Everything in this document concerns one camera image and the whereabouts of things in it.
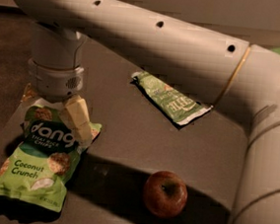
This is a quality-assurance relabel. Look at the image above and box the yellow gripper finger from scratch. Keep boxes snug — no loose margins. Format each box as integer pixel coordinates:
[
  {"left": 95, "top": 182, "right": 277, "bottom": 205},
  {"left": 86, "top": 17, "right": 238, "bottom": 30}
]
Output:
[
  {"left": 59, "top": 95, "right": 92, "bottom": 146},
  {"left": 22, "top": 84, "right": 38, "bottom": 104}
]

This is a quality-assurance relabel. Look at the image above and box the green Dang rice chip bag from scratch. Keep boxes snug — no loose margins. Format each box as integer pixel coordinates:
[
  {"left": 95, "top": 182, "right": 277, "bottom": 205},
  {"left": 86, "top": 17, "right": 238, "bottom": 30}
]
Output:
[{"left": 0, "top": 99, "right": 105, "bottom": 216}]

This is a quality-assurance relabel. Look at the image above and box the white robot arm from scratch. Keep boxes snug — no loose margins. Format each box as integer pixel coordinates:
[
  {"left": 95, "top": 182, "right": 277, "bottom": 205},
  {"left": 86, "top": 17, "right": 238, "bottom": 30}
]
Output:
[{"left": 14, "top": 0, "right": 280, "bottom": 224}]

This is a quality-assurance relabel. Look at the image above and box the green kettle chip bag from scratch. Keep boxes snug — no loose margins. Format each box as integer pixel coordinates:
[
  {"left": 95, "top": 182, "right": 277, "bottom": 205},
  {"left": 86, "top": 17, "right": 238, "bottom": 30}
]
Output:
[{"left": 131, "top": 71, "right": 212, "bottom": 126}]

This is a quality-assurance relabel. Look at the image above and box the red apple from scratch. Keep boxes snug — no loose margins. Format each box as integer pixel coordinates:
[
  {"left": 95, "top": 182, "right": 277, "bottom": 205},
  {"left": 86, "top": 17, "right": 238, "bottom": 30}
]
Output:
[{"left": 142, "top": 171, "right": 187, "bottom": 219}]

